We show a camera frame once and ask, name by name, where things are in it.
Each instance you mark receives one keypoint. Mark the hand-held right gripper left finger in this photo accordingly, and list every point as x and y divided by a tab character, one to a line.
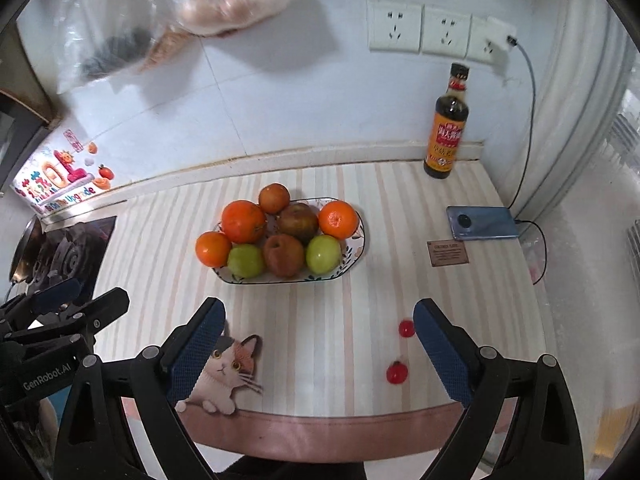
197	355

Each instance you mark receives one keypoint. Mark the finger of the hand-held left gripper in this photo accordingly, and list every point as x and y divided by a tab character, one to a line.
107	305
57	292

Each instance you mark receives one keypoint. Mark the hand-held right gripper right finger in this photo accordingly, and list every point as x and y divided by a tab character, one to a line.
442	355

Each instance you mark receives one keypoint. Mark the cherry tomato with stem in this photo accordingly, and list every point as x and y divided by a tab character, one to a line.
396	373

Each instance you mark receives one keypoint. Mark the green apple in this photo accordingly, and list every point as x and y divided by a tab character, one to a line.
324	254
245	261

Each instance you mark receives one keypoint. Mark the brown apple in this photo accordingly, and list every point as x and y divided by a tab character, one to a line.
284	256
298	221

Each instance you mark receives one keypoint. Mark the oval patterned ceramic plate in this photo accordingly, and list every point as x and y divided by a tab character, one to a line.
351	256

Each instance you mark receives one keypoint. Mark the large orange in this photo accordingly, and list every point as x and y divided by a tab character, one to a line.
243	221

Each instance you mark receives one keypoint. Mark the small dark red tangerine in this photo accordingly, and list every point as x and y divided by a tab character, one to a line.
274	198

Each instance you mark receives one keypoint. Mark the person's left forearm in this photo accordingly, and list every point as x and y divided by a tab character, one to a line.
47	412

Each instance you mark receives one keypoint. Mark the black gas stove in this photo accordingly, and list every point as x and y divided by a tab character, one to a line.
75	255

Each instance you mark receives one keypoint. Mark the black frying pan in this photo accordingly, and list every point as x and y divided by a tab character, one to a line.
25	245

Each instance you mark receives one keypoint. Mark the brown label patch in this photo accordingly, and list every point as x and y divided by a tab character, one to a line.
447	253

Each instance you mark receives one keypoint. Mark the striped tablecloth with cat print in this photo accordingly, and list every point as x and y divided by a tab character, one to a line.
325	320

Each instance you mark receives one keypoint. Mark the blue smartphone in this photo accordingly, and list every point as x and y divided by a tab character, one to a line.
487	222

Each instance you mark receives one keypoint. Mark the person's dark clothing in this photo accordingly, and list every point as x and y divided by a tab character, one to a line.
300	472

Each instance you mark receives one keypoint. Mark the black range hood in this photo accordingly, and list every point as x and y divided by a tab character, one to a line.
15	130

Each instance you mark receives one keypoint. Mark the dark sauce bottle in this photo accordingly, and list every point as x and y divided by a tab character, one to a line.
445	145

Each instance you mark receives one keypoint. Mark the frosted glass sliding door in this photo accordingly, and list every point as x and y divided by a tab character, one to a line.
600	185

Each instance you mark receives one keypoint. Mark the plastic bag with dark contents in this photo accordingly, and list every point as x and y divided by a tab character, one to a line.
107	45

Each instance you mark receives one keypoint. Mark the plastic bag with brown contents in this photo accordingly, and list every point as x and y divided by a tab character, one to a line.
165	50

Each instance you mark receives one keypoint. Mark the white charger plug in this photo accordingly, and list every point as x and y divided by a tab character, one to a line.
500	45

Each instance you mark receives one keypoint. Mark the colourful wall sticker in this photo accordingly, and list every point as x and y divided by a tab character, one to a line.
55	180

